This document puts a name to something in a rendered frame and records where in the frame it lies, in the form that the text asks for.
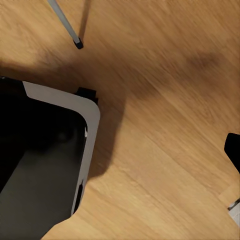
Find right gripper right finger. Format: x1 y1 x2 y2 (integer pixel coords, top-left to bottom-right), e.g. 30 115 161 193
224 133 240 172

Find camera tripod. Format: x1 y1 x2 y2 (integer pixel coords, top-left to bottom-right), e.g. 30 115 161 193
48 0 84 49

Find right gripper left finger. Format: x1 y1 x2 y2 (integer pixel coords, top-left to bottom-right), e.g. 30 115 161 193
0 133 26 193

